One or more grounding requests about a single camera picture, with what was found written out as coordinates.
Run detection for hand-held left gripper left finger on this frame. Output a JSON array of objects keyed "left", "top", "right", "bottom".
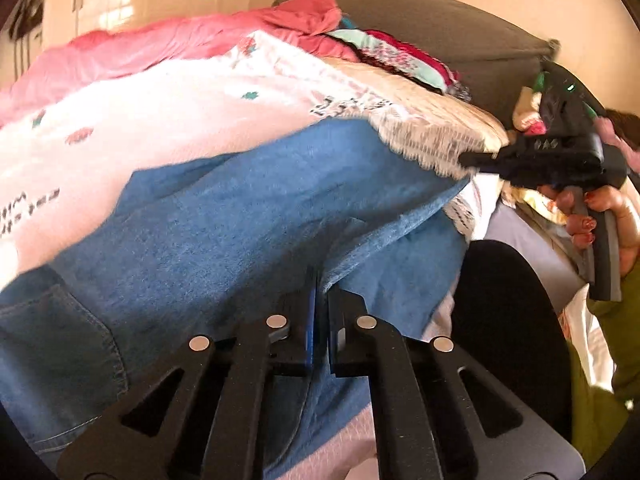
[{"left": 57, "top": 266, "right": 321, "bottom": 480}]

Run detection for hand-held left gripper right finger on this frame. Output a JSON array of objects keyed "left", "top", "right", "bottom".
[{"left": 327, "top": 289, "right": 587, "bottom": 480}]

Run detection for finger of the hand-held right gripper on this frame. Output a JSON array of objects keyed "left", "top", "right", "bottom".
[{"left": 458, "top": 148, "right": 507, "bottom": 171}]

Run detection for blue denim pants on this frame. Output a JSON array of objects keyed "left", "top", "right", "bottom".
[{"left": 0, "top": 117, "right": 472, "bottom": 480}]

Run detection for person's right forearm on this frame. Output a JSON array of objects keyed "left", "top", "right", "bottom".
[{"left": 587, "top": 260, "right": 640, "bottom": 403}]

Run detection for person's right hand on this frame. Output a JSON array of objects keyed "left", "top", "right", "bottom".
[{"left": 545, "top": 185, "right": 640, "bottom": 277}]

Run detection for pink and white cloth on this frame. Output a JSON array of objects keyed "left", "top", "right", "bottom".
[{"left": 512, "top": 85, "right": 549, "bottom": 137}]

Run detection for beige lace bed cover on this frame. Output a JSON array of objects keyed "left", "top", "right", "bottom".
[{"left": 320, "top": 55, "right": 512, "bottom": 241}]

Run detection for pile of colourful folded clothes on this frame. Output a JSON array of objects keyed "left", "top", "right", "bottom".
[{"left": 325, "top": 17, "right": 473, "bottom": 103}]

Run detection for grey padded headboard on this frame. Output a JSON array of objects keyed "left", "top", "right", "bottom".
[{"left": 272, "top": 0, "right": 560, "bottom": 117}]

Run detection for person's leg in black trousers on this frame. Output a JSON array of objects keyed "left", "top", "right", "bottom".
[{"left": 451, "top": 239, "right": 574, "bottom": 443}]

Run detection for white strawberry printed blanket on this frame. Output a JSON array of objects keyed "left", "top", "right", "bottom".
[{"left": 0, "top": 30, "right": 401, "bottom": 281}]

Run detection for pink quilt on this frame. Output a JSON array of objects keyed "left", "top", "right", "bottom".
[{"left": 0, "top": 0, "right": 351, "bottom": 127}]

